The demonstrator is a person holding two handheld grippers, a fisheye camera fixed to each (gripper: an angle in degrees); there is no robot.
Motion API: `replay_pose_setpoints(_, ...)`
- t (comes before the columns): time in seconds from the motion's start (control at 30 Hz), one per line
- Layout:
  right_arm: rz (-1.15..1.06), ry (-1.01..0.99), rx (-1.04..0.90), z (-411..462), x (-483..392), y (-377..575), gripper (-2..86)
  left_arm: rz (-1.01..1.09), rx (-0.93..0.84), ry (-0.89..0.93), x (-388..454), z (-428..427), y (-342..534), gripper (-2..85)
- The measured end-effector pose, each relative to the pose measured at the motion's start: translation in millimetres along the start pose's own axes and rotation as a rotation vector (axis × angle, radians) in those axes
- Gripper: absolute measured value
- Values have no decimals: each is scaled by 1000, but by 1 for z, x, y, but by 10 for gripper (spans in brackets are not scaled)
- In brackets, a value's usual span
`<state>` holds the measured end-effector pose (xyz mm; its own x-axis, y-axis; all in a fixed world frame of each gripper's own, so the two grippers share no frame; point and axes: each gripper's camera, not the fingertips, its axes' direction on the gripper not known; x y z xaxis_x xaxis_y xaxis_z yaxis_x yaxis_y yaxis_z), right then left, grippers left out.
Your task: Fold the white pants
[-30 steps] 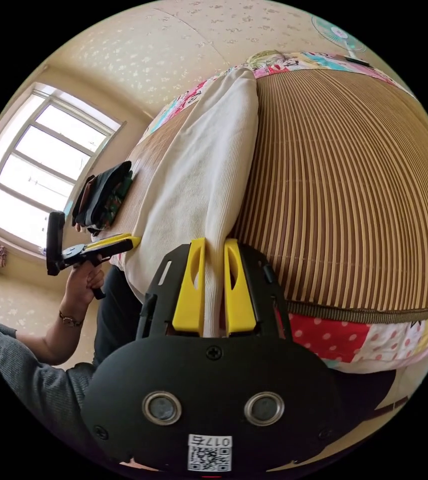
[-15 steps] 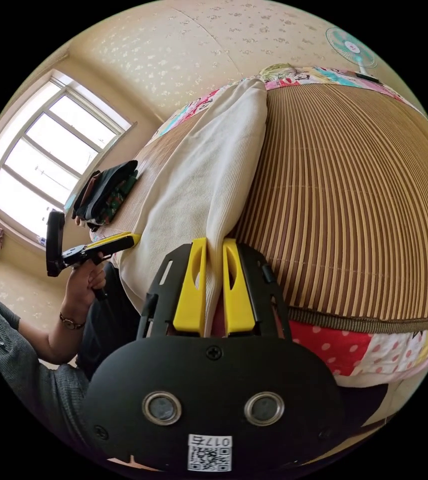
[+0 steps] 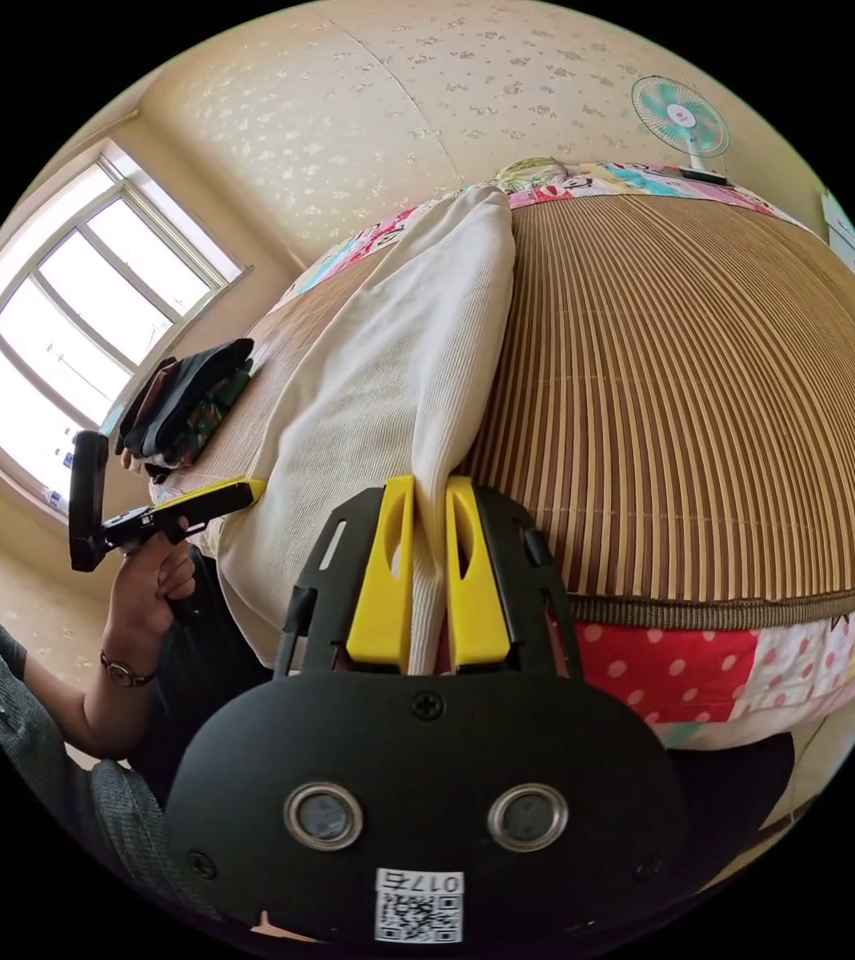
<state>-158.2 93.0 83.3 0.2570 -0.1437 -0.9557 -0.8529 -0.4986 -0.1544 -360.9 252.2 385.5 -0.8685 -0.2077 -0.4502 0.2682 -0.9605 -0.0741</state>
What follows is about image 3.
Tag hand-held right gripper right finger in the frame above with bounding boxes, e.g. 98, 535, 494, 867
444, 475, 512, 674

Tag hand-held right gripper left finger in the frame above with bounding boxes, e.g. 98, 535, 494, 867
345, 475, 418, 674

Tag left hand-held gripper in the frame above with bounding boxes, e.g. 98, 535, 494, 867
100, 477, 268, 625

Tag white pants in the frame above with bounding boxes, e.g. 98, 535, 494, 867
205, 184, 518, 676

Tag person's left forearm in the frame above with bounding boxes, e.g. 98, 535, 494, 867
20, 650, 160, 765

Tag person's left hand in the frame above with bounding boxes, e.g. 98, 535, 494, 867
102, 517, 200, 671

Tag person's right hand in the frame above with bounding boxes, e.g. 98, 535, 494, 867
249, 909, 323, 945

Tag pile of clothes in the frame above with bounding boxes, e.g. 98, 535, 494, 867
114, 337, 257, 484

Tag window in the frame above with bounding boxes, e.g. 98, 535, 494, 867
0, 137, 257, 526

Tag bed with woven mat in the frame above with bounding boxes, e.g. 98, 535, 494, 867
147, 155, 855, 753

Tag floral pillow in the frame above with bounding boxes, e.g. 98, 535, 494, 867
494, 155, 572, 190

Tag white and teal fan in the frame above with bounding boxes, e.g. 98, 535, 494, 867
628, 74, 733, 187

